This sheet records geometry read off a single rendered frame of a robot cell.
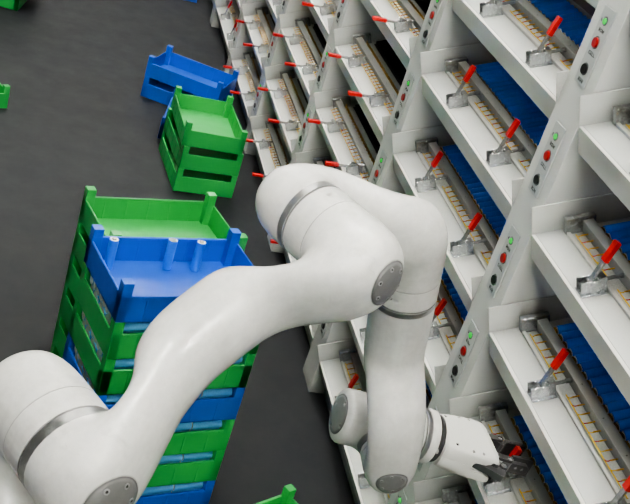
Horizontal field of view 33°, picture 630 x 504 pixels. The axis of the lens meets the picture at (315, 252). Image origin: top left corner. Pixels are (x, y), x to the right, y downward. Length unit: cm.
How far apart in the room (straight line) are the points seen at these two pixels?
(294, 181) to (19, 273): 168
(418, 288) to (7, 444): 55
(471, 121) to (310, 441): 88
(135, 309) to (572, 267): 74
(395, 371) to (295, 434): 108
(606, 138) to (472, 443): 50
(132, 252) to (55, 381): 88
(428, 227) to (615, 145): 39
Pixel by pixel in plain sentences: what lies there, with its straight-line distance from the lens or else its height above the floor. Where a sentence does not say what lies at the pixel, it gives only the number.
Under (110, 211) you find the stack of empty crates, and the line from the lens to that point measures 237.
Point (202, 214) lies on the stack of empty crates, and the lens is 244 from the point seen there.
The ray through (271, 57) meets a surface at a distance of 380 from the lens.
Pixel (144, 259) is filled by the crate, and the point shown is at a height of 49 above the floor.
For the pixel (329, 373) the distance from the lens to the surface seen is 263.
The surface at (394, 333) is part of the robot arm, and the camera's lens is 147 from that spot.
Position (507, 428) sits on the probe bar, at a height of 53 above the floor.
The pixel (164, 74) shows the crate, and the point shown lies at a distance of 412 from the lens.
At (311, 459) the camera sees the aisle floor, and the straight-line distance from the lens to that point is 252.
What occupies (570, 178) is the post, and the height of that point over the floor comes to 97.
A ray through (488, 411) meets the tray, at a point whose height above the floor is 53.
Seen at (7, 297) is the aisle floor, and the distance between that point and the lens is 279.
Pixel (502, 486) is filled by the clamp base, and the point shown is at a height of 50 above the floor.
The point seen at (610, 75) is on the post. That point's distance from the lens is 168.
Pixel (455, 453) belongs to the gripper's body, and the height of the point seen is 59.
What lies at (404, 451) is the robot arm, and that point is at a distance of 154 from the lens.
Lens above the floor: 152
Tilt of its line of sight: 27 degrees down
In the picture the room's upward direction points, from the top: 18 degrees clockwise
